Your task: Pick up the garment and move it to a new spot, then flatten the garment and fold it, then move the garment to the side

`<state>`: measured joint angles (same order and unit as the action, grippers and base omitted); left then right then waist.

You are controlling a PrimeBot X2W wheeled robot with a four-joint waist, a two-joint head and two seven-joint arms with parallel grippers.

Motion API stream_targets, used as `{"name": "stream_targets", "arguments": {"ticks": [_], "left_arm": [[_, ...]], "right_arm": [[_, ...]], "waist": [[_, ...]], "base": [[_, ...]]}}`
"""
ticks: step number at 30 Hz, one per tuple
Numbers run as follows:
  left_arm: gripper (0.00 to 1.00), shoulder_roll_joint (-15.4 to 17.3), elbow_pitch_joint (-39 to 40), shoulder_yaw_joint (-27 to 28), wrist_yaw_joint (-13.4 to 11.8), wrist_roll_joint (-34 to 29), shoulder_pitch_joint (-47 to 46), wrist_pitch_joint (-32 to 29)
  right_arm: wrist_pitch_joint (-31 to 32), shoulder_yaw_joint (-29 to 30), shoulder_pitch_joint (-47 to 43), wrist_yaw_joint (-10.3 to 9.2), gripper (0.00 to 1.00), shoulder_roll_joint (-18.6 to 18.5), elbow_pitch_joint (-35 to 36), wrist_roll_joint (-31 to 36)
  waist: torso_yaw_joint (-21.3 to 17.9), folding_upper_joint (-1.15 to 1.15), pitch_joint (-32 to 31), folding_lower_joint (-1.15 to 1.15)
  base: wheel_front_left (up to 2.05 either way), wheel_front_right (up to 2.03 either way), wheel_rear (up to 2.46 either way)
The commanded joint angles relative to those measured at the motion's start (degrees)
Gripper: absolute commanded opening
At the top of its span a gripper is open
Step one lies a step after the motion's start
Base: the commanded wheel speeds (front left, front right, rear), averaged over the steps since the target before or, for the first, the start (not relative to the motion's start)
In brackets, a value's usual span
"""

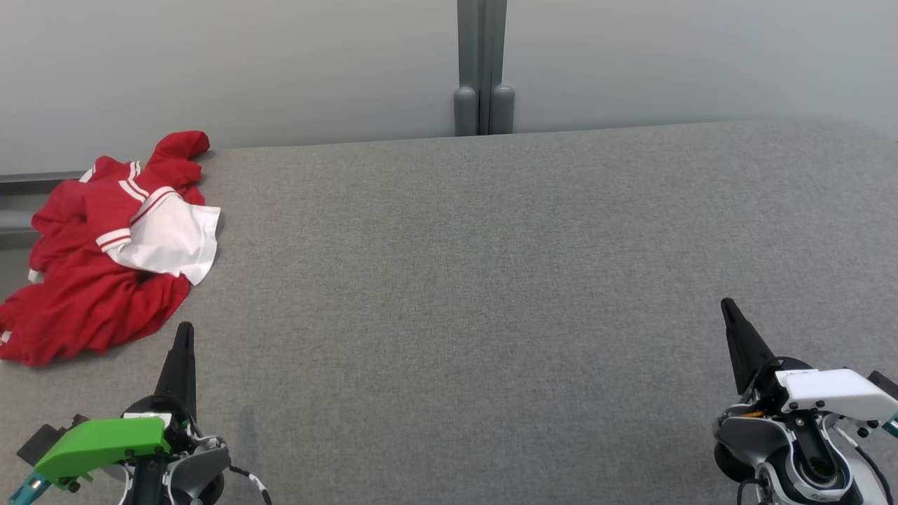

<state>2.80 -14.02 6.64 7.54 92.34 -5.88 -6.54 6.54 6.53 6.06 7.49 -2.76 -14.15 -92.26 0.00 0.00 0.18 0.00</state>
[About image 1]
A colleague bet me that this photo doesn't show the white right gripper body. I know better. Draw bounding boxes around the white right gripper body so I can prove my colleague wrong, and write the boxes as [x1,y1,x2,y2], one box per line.
[754,356,898,422]

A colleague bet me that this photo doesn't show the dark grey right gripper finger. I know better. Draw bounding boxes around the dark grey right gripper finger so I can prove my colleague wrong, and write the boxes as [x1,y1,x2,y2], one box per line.
[721,298,777,396]

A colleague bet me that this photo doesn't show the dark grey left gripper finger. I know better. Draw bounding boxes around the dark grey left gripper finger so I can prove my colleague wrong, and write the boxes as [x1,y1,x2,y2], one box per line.
[154,321,198,422]

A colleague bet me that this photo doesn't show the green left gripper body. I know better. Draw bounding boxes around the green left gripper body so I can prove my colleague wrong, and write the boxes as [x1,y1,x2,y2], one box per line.
[34,395,194,486]

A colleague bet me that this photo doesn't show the red shorts with white trim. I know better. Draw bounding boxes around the red shorts with white trim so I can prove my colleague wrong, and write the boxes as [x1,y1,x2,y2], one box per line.
[0,263,192,368]

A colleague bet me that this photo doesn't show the red jersey with white sleeves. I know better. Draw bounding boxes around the red jersey with white sleeves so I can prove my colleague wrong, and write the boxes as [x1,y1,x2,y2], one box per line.
[28,130,222,287]

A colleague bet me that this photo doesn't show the teal left camera connector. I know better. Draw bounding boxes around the teal left camera connector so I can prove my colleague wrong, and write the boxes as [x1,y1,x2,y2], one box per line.
[7,471,51,505]

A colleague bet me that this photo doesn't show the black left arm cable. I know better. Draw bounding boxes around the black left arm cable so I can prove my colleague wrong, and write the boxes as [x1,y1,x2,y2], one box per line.
[227,465,272,505]

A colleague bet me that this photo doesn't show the grey partition post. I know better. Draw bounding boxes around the grey partition post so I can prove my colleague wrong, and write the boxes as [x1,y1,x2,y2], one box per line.
[453,0,516,137]

